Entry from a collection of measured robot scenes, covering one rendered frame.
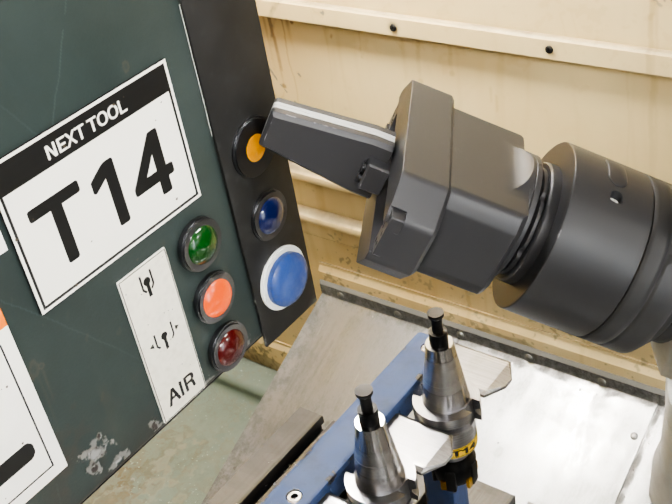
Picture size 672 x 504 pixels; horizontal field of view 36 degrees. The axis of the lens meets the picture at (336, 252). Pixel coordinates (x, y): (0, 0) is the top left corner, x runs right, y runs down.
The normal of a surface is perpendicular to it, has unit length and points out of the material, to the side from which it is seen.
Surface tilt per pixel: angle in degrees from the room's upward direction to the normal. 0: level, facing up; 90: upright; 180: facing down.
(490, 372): 0
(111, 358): 90
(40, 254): 90
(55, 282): 90
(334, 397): 24
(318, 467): 0
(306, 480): 0
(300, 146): 90
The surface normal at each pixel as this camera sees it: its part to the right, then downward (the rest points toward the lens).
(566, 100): -0.58, 0.54
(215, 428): -0.15, -0.81
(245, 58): 0.80, 0.24
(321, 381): -0.38, -0.51
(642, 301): -0.04, 0.44
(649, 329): -0.14, 0.64
